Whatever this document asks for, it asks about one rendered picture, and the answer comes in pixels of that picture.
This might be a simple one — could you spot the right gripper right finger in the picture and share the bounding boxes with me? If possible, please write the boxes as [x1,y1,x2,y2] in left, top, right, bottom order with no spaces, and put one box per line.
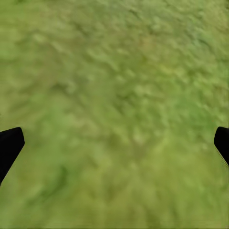
[214,127,229,165]

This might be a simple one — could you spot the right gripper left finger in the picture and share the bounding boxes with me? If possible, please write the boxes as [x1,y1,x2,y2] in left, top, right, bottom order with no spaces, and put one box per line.
[0,127,25,184]

